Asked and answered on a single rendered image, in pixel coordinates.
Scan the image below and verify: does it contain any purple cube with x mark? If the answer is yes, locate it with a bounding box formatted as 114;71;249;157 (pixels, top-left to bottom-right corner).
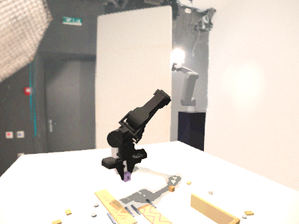
121;171;131;182

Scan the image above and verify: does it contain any small orange cube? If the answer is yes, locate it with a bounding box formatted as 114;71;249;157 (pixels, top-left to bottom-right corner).
169;186;175;193

